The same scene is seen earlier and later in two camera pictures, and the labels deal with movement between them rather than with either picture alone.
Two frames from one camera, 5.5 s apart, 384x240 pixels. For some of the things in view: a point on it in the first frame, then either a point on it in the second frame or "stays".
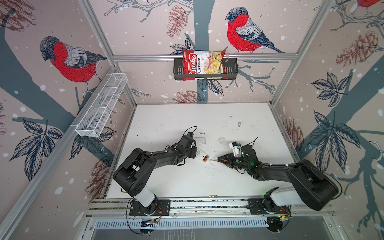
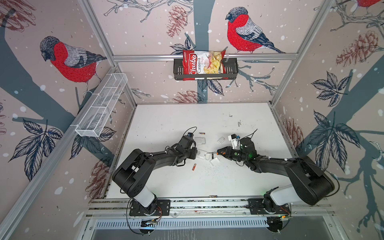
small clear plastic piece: [221, 140] stays
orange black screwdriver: [223, 161] -> [217, 153]
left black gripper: [194, 150] stays
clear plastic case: [200, 140] stays
